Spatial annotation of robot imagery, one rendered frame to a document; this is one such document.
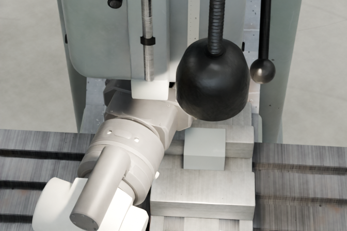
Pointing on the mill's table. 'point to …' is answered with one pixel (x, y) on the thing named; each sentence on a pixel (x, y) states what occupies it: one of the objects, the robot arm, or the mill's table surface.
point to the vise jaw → (203, 194)
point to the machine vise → (176, 158)
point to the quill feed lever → (264, 35)
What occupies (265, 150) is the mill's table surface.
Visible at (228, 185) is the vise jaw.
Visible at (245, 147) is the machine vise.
